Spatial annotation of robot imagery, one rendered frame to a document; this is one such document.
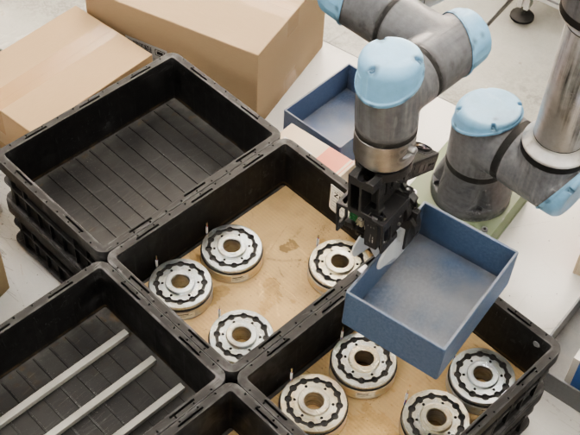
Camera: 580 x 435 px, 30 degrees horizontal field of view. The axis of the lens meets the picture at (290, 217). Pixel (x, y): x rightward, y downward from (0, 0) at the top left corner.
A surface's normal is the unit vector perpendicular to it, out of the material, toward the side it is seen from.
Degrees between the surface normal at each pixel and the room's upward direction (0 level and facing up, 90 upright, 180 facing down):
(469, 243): 90
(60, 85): 0
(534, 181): 91
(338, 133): 0
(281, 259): 0
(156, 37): 90
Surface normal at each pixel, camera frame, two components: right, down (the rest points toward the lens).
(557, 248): 0.04, -0.65
